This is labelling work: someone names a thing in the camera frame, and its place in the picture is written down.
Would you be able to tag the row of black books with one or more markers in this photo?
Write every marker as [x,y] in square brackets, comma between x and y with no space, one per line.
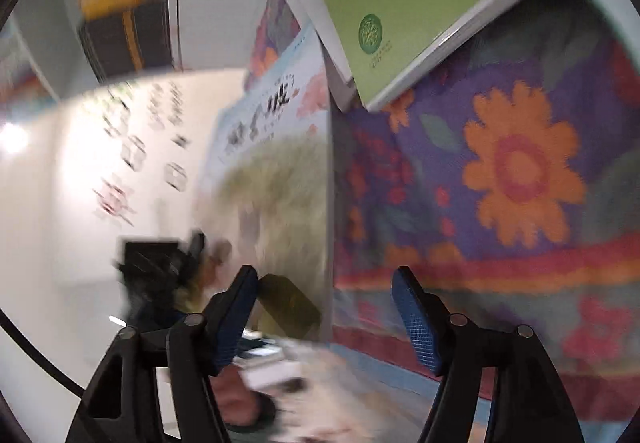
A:
[125,43]

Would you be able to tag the floral blanket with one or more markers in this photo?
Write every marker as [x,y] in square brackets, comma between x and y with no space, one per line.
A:
[500,223]

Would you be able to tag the wall decals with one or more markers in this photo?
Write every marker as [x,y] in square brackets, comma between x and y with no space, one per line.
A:
[130,148]

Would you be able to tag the pale blue illustrated book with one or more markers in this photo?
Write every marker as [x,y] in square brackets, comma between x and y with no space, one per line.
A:
[280,163]

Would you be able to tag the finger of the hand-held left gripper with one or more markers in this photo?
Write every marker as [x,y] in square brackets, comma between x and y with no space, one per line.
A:
[197,250]

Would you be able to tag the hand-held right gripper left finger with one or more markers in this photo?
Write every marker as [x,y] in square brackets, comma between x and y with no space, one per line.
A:
[235,323]

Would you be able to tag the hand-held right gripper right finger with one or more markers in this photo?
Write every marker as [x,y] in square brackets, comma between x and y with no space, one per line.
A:
[415,323]

